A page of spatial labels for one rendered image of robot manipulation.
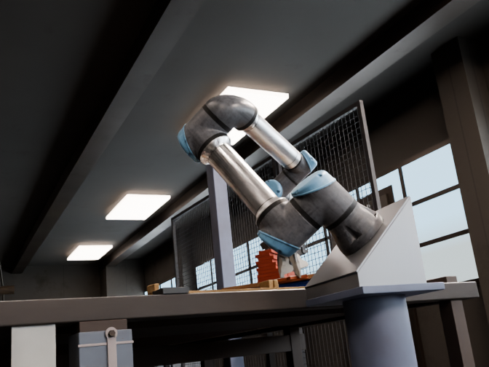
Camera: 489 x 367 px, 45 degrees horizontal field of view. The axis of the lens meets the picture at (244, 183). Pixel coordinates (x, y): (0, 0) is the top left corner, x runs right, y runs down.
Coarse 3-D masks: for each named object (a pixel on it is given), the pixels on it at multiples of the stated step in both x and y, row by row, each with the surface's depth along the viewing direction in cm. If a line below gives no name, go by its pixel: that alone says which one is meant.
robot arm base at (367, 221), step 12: (360, 204) 166; (348, 216) 161; (360, 216) 161; (372, 216) 162; (336, 228) 163; (348, 228) 161; (360, 228) 160; (372, 228) 160; (336, 240) 165; (348, 240) 161; (360, 240) 160; (348, 252) 163
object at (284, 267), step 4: (280, 260) 214; (284, 260) 214; (288, 260) 216; (280, 264) 214; (284, 264) 214; (288, 264) 216; (280, 268) 214; (284, 268) 214; (288, 268) 216; (292, 268) 217; (280, 272) 214; (284, 272) 214; (288, 272) 217; (280, 276) 214; (284, 276) 214
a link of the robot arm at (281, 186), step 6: (282, 174) 207; (270, 180) 206; (276, 180) 207; (282, 180) 206; (288, 180) 206; (270, 186) 205; (276, 186) 204; (282, 186) 206; (288, 186) 206; (294, 186) 207; (276, 192) 204; (282, 192) 206; (288, 192) 208; (288, 198) 212
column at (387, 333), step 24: (360, 288) 146; (384, 288) 148; (408, 288) 152; (432, 288) 155; (360, 312) 155; (384, 312) 153; (360, 336) 154; (384, 336) 151; (408, 336) 154; (360, 360) 153; (384, 360) 150; (408, 360) 151
